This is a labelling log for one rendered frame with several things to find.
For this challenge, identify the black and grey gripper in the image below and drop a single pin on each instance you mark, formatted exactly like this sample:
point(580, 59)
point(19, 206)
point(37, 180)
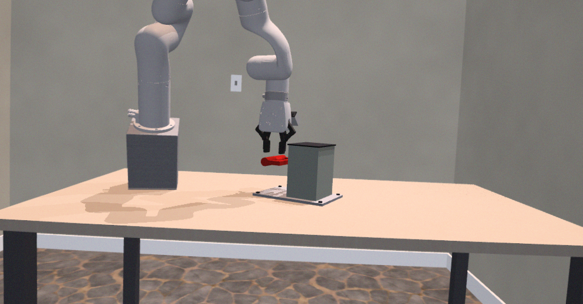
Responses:
point(275, 116)

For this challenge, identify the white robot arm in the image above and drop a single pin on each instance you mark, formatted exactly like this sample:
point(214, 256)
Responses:
point(155, 41)

